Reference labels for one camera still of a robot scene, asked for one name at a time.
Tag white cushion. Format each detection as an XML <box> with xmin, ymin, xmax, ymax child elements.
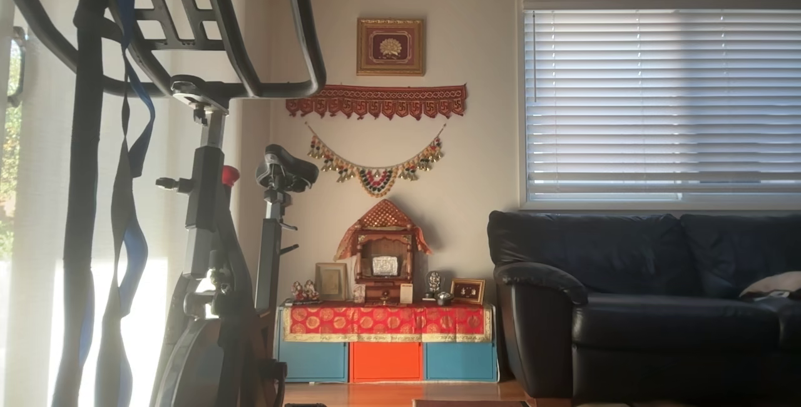
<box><xmin>740</xmin><ymin>271</ymin><xmax>801</xmax><ymax>301</ymax></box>

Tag dark floor rug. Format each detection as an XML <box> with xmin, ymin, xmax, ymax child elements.
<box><xmin>413</xmin><ymin>399</ymin><xmax>530</xmax><ymax>407</ymax></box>

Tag blue and orange cabinet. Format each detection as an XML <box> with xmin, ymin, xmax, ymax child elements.
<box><xmin>275</xmin><ymin>306</ymin><xmax>499</xmax><ymax>384</ymax></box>

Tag small colourful figurines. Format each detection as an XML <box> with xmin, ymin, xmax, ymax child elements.
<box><xmin>290</xmin><ymin>280</ymin><xmax>322</xmax><ymax>306</ymax></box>

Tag white window blind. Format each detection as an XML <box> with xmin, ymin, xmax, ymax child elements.
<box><xmin>518</xmin><ymin>0</ymin><xmax>801</xmax><ymax>210</ymax></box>

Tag black exercise bike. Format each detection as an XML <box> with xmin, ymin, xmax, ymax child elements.
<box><xmin>0</xmin><ymin>0</ymin><xmax>327</xmax><ymax>407</ymax></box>

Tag gold framed wall picture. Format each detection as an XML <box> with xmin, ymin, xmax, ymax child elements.
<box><xmin>357</xmin><ymin>18</ymin><xmax>426</xmax><ymax>76</ymax></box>

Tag blue hanging strap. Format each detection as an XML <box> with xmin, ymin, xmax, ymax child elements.
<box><xmin>94</xmin><ymin>0</ymin><xmax>156</xmax><ymax>407</ymax></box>

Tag black leather sofa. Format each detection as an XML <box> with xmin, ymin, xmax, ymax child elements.
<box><xmin>487</xmin><ymin>210</ymin><xmax>801</xmax><ymax>401</ymax></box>

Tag red and gold cloth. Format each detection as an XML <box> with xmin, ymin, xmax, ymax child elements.
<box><xmin>282</xmin><ymin>302</ymin><xmax>494</xmax><ymax>343</ymax></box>

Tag white sheer curtain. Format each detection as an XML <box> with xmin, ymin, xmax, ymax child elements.
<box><xmin>0</xmin><ymin>0</ymin><xmax>271</xmax><ymax>407</ymax></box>

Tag black hanging strap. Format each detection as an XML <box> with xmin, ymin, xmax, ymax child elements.
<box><xmin>51</xmin><ymin>0</ymin><xmax>108</xmax><ymax>407</ymax></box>

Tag pale standing picture frame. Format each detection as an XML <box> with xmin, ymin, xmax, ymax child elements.
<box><xmin>315</xmin><ymin>262</ymin><xmax>349</xmax><ymax>302</ymax></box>

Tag wooden shrine with red canopy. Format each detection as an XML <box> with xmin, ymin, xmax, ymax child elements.
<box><xmin>334</xmin><ymin>199</ymin><xmax>433</xmax><ymax>305</ymax></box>

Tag small gold framed picture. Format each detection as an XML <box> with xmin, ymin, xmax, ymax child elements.
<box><xmin>451</xmin><ymin>278</ymin><xmax>486</xmax><ymax>306</ymax></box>

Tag red embroidered wall hanging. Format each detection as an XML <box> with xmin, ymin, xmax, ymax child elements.
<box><xmin>286</xmin><ymin>85</ymin><xmax>467</xmax><ymax>121</ymax></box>

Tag beaded garland wall hanging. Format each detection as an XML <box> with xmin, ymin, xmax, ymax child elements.
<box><xmin>305</xmin><ymin>123</ymin><xmax>447</xmax><ymax>198</ymax></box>

